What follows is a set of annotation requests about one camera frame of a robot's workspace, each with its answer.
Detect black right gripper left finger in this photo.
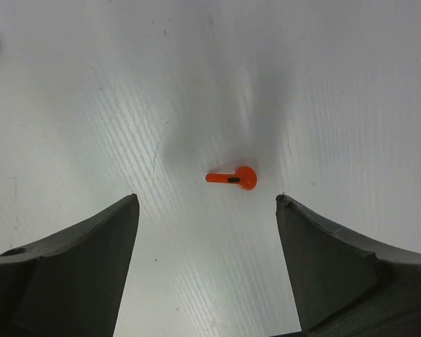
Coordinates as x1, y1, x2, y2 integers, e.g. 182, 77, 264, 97
0, 194, 140, 336

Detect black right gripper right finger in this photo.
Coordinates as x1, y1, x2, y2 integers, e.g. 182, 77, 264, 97
276, 194, 421, 336

